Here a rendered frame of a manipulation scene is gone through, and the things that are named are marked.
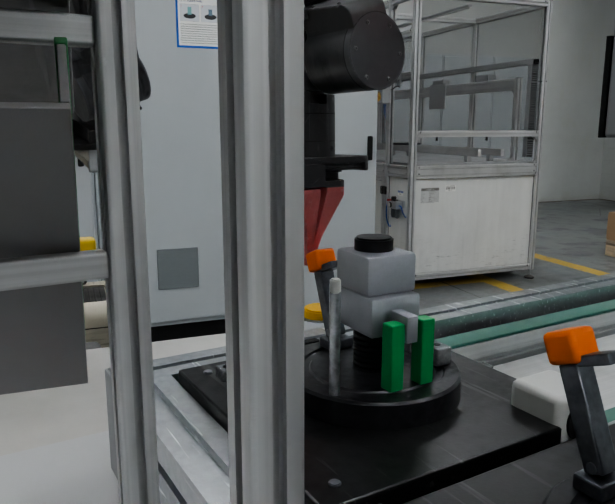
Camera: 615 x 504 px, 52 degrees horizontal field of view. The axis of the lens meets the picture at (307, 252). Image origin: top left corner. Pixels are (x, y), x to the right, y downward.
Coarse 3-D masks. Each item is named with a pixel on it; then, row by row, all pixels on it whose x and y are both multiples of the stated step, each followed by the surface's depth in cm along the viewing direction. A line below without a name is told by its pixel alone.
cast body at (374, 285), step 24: (360, 240) 48; (384, 240) 47; (360, 264) 46; (384, 264) 46; (408, 264) 47; (360, 288) 47; (384, 288) 46; (408, 288) 48; (360, 312) 47; (384, 312) 46; (408, 312) 46; (408, 336) 45
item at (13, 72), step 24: (0, 0) 30; (24, 0) 30; (48, 0) 31; (0, 48) 34; (24, 48) 34; (48, 48) 35; (0, 72) 36; (24, 72) 36; (48, 72) 37; (72, 72) 37; (0, 96) 39; (24, 96) 39; (48, 96) 40; (72, 96) 40
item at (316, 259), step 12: (312, 252) 55; (324, 252) 55; (312, 264) 55; (324, 264) 54; (336, 264) 53; (324, 276) 55; (324, 288) 54; (324, 300) 54; (324, 312) 55; (324, 324) 55
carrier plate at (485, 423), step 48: (192, 384) 52; (480, 384) 52; (336, 432) 44; (384, 432) 44; (432, 432) 44; (480, 432) 44; (528, 432) 44; (336, 480) 37; (384, 480) 38; (432, 480) 39
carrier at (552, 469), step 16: (560, 448) 41; (576, 448) 41; (512, 464) 39; (528, 464) 40; (544, 464) 40; (560, 464) 40; (576, 464) 40; (464, 480) 38; (480, 480) 38; (496, 480) 38; (512, 480) 38; (528, 480) 38; (544, 480) 38; (560, 480) 38; (576, 480) 33; (592, 480) 32; (608, 480) 32; (432, 496) 36; (448, 496) 36; (464, 496) 36; (480, 496) 36; (496, 496) 36; (512, 496) 36; (528, 496) 36; (544, 496) 36; (560, 496) 33; (576, 496) 33; (592, 496) 32; (608, 496) 32
